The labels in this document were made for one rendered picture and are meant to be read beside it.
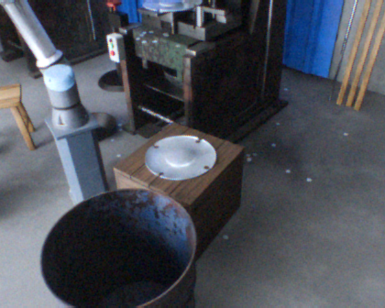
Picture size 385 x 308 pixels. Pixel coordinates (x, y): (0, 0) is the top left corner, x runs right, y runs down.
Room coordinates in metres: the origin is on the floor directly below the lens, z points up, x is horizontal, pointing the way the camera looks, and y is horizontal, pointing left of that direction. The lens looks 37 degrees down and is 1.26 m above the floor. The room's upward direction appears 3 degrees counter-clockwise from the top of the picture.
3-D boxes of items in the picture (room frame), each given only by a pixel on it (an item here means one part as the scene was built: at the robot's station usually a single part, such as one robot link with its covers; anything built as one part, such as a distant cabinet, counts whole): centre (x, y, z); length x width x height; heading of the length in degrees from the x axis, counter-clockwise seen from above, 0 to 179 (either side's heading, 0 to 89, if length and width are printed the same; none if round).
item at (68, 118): (1.34, 0.49, 0.50); 0.15 x 0.15 x 0.10
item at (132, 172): (1.18, 0.03, 0.18); 0.40 x 0.38 x 0.35; 143
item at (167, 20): (1.82, 0.07, 0.72); 0.25 x 0.14 x 0.14; 136
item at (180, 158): (1.18, 0.03, 0.35); 0.29 x 0.29 x 0.01
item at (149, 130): (1.84, 0.04, 0.14); 0.59 x 0.10 x 0.05; 136
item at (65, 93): (1.34, 0.49, 0.62); 0.13 x 0.12 x 0.14; 20
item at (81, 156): (1.34, 0.49, 0.23); 0.19 x 0.19 x 0.45; 30
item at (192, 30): (1.94, -0.05, 0.68); 0.45 x 0.30 x 0.06; 46
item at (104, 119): (1.90, 0.58, 0.04); 0.30 x 0.30 x 0.07
